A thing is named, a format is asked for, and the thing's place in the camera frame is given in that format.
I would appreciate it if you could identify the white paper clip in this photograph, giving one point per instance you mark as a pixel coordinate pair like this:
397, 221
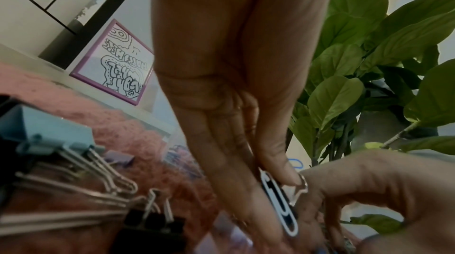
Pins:
266, 176

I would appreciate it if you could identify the person's right hand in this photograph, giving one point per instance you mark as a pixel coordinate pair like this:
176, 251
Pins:
391, 179

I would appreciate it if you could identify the mint green binder clip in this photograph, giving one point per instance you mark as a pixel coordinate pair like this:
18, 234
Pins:
46, 129

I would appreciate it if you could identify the pile of colourful paper clips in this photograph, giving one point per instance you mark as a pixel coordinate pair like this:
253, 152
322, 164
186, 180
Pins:
181, 160

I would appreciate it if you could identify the pink ribbed mat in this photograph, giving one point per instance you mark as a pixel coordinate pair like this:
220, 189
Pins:
35, 87

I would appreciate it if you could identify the person's left hand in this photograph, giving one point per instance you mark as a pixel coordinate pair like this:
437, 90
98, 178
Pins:
231, 50

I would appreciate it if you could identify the green leafy plant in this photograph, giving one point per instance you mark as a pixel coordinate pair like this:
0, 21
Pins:
355, 36

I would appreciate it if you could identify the pink framed drawing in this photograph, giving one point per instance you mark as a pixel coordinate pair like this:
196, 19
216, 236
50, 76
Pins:
113, 64

